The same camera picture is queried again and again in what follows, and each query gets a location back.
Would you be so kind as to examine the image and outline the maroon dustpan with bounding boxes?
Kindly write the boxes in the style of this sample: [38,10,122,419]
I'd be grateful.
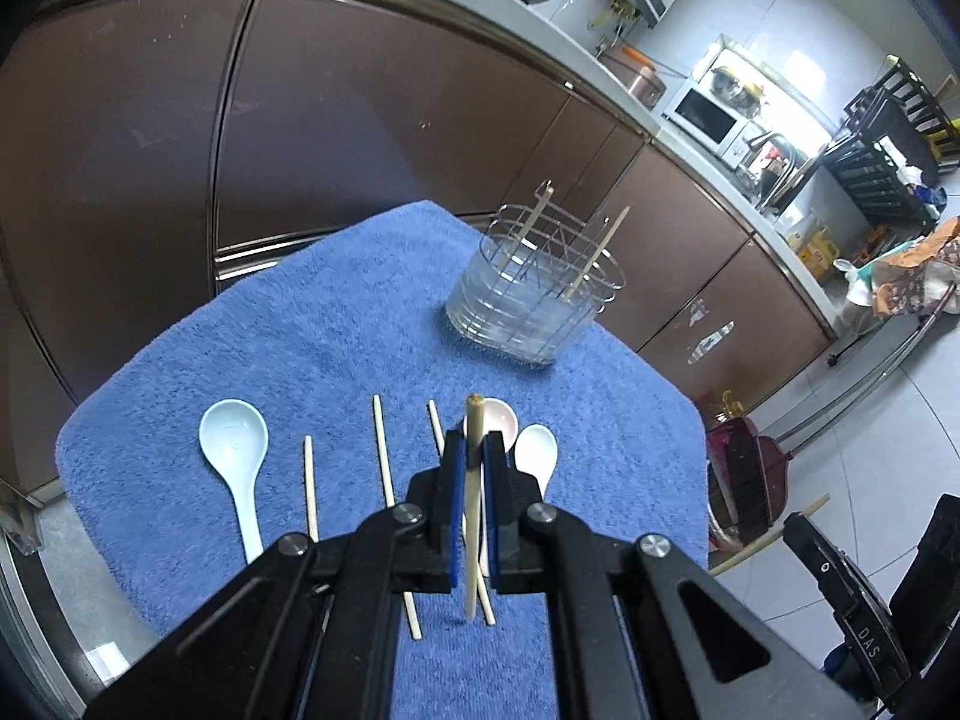
[705,416,792,541]

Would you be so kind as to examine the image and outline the brown floral apron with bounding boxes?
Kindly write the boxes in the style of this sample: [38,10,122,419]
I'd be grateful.
[870,216,960,316]

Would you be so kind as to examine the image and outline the brown base cabinets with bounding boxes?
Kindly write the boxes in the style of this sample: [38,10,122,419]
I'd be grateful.
[0,0,833,511]

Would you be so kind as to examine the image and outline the wooden chopstick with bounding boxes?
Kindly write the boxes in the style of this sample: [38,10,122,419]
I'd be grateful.
[302,435,320,543]
[499,180,556,278]
[427,399,497,626]
[562,206,632,301]
[461,392,485,625]
[372,394,422,641]

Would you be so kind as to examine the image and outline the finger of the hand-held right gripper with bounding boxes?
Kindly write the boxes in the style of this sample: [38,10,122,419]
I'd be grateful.
[780,511,897,687]

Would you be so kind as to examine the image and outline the white plastic bag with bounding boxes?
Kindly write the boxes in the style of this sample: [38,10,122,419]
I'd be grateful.
[832,259,890,331]

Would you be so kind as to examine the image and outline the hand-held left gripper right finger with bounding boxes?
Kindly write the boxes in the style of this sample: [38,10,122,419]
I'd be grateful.
[484,431,871,720]

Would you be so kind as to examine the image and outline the yellow oil bottle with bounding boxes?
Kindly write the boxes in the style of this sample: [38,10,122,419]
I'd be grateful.
[795,217,837,278]

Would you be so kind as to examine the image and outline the white microwave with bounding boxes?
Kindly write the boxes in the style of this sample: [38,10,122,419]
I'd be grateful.
[664,79,751,151]

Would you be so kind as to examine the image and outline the black dish rack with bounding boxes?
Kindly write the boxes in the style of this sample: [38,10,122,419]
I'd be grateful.
[821,56,953,230]

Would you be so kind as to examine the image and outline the pink spoon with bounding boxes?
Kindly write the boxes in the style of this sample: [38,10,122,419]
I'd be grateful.
[463,399,520,577]

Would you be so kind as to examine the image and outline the white spoon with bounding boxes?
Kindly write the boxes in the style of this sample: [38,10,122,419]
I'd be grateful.
[512,424,560,503]

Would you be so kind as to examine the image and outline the broom with metal pole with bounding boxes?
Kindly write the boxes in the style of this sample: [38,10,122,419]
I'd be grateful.
[724,307,942,533]

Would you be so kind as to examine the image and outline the wooden stick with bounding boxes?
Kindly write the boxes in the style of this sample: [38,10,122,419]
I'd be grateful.
[709,493,832,577]

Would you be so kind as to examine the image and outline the window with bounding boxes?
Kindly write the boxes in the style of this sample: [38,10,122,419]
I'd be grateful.
[690,34,841,136]

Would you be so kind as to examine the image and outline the steel pots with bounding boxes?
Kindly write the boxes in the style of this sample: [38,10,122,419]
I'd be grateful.
[709,64,766,110]

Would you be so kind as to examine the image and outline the brass gas valve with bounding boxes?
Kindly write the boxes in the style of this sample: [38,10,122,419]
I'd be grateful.
[589,0,646,31]

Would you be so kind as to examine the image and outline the blue towel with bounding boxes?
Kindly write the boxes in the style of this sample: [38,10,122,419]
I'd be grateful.
[56,199,710,720]

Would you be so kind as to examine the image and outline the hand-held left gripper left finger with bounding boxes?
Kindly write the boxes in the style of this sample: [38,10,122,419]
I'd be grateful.
[88,431,466,720]

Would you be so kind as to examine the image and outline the steel faucet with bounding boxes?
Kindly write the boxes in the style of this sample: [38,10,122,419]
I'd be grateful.
[746,131,822,215]

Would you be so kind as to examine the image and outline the light blue spoon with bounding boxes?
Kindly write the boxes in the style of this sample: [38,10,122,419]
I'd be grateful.
[198,399,269,565]

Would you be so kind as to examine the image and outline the clear wire utensil holder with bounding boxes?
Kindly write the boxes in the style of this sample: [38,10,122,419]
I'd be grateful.
[445,180,627,368]

